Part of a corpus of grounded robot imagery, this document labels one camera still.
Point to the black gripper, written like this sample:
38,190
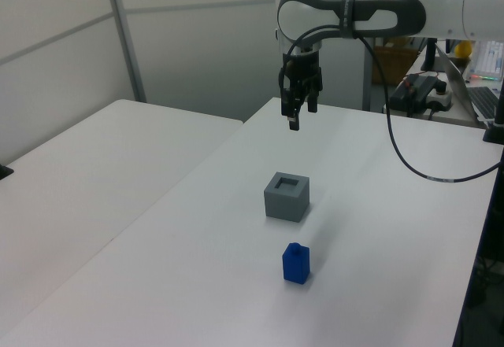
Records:
301,65

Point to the blue block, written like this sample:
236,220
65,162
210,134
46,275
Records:
295,268

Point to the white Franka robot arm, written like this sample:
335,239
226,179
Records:
299,12

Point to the grey hollow cuboid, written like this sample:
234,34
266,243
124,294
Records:
283,205

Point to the brown cardboard box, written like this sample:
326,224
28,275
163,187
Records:
393,63

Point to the black power supply box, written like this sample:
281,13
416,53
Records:
409,91

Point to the white device with black knob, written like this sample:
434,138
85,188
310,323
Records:
442,97

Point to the grey laptop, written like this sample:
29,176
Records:
456,83

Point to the yellow round object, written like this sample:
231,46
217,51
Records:
464,50

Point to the black clamp stand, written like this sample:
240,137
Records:
497,130

